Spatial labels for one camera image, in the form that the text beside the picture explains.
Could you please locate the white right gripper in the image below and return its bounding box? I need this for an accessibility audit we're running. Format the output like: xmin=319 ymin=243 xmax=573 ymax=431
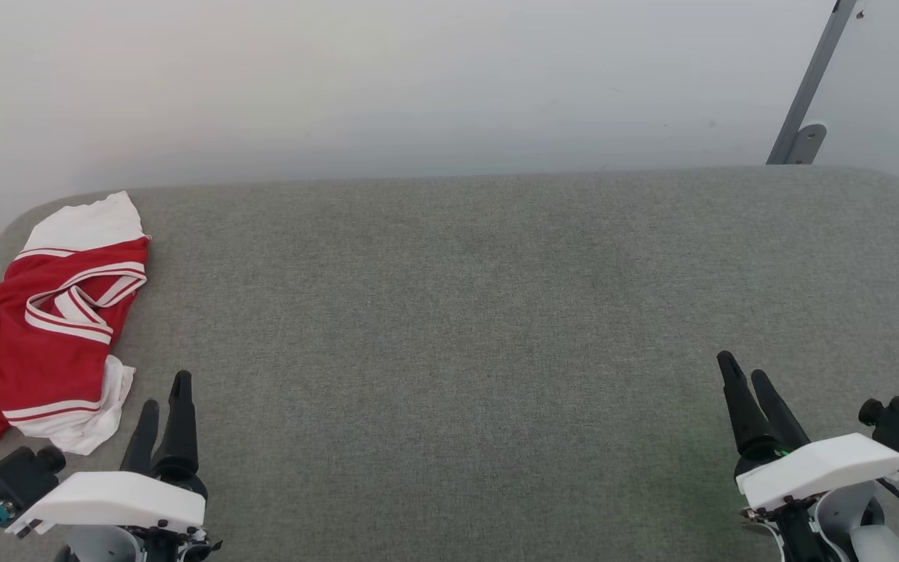
xmin=716 ymin=350 xmax=899 ymax=522

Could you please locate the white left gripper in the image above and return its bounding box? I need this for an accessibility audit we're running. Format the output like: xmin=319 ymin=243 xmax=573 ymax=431
xmin=5 ymin=371 xmax=222 ymax=562

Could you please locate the red and white basketball jersey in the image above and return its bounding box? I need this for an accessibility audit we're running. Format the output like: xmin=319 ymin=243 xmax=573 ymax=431
xmin=0 ymin=191 xmax=151 ymax=461

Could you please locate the grey fabric sofa cushion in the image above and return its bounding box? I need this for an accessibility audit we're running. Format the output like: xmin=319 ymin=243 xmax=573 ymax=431
xmin=0 ymin=165 xmax=899 ymax=562

